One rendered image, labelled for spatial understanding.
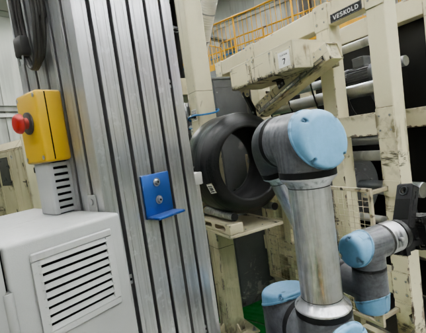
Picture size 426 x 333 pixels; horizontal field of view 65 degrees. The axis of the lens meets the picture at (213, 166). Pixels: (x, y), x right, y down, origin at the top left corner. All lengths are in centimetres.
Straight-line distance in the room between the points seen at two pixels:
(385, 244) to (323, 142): 31
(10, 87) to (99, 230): 1058
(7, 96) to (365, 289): 1064
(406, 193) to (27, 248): 82
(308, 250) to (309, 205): 9
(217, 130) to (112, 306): 132
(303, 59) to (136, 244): 142
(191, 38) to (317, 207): 173
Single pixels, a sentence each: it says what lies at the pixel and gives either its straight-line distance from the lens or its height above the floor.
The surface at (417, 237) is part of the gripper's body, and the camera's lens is 97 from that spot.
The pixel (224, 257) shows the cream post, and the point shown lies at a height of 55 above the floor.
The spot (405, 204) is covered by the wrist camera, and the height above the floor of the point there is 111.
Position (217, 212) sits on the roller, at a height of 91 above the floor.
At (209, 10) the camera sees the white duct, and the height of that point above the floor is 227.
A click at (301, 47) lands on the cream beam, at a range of 188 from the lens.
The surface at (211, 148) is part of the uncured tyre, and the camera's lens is 175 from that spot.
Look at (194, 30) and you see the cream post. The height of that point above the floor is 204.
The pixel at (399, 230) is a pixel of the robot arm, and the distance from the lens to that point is 89.
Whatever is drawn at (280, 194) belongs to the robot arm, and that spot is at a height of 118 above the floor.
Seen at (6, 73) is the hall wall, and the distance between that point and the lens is 1117.
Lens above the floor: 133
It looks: 4 degrees down
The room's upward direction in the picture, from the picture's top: 8 degrees counter-clockwise
